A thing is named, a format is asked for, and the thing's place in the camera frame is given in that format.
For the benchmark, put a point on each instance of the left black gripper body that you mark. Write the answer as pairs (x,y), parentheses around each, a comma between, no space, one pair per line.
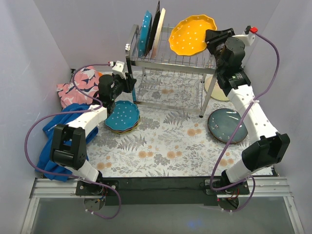
(130,83)

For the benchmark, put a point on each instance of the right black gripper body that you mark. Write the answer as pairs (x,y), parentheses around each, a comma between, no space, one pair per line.
(217,36)

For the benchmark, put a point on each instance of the orange dotted plate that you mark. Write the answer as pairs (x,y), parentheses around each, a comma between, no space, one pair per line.
(188,37)

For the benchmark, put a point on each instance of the blue dotted plate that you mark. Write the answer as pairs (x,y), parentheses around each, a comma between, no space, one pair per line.
(124,116)
(144,34)

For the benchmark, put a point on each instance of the steel dish rack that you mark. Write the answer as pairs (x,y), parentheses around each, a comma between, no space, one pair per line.
(168,80)

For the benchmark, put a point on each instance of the cream white plate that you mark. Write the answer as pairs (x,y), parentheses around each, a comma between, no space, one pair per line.
(158,33)

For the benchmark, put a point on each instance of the beige plate with sprig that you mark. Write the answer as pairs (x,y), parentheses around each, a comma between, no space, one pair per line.
(217,93)

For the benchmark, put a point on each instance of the black square plate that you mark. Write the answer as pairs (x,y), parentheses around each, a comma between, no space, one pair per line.
(153,30)

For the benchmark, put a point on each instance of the dark green brown plate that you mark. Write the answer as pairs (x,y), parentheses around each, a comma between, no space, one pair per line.
(222,123)

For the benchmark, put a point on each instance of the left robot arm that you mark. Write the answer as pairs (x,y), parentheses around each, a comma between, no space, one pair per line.
(101,108)

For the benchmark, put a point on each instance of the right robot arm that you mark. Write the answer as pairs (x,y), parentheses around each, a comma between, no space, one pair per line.
(268,146)

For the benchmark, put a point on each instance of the floral table mat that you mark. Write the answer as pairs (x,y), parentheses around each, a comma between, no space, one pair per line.
(166,142)

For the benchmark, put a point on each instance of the blue fleece cloth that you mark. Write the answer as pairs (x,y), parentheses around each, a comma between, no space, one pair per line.
(65,150)

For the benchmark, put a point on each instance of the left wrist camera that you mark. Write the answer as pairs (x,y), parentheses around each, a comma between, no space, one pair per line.
(118,69)

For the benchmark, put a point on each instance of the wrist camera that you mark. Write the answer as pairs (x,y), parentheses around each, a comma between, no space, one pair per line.
(248,35)
(118,69)

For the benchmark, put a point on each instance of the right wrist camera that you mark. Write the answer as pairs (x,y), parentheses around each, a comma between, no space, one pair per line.
(248,35)

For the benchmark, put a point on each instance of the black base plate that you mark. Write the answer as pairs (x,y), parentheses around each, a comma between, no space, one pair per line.
(170,190)

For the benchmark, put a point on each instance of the aluminium frame rail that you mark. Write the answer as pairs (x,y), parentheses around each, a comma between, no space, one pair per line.
(44,188)

